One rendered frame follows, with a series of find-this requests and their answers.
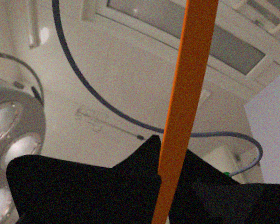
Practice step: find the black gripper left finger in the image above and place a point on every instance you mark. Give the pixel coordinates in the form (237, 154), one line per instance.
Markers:
(84, 194)

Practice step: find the orange handle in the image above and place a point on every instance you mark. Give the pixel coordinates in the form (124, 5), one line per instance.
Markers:
(191, 62)

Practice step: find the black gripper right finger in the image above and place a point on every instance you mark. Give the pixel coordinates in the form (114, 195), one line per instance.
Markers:
(204, 195)

